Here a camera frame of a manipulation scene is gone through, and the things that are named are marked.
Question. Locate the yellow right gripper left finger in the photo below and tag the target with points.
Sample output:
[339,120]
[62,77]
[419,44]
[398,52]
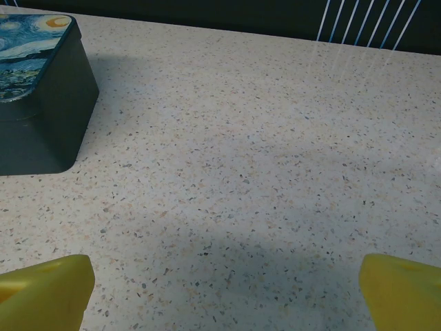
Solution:
[44,293]

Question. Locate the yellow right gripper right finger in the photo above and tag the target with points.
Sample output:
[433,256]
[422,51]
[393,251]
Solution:
[403,296]

